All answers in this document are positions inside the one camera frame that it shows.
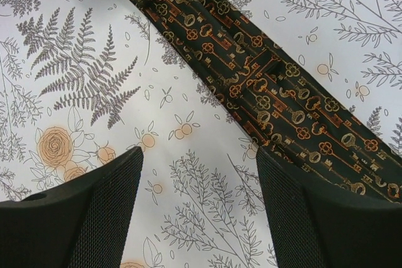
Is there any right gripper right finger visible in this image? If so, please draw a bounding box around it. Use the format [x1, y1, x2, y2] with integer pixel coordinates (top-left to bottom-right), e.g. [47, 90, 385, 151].
[256, 147, 401, 267]

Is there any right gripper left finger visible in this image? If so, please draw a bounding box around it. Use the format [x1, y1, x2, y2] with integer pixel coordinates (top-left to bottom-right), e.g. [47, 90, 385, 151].
[1, 147, 143, 267]

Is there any black tie with gold keys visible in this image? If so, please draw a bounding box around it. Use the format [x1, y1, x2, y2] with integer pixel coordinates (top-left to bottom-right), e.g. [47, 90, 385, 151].
[130, 0, 401, 203]

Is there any floral patterned table mat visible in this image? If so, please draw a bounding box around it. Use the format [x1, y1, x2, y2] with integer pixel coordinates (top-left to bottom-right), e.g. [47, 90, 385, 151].
[1, 0, 401, 267]

